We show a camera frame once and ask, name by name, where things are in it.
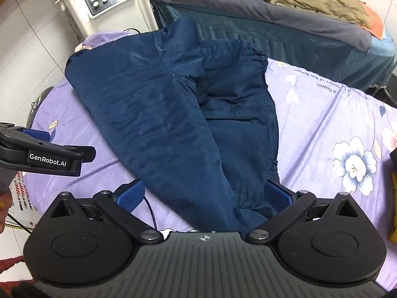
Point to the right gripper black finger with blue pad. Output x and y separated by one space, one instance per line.
117 208
39 135
285 208

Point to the dark yellow clothing pile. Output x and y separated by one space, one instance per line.
389 178

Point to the dark round stool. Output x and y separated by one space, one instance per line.
35 105

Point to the grey mattress teal skirt bed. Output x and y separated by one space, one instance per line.
336 50

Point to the orange cloth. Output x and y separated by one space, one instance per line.
377 28

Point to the printed wall poster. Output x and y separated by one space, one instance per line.
20 196

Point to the white machine with knobs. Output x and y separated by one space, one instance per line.
87 17

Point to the navy blue jacket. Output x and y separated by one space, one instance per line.
192 118

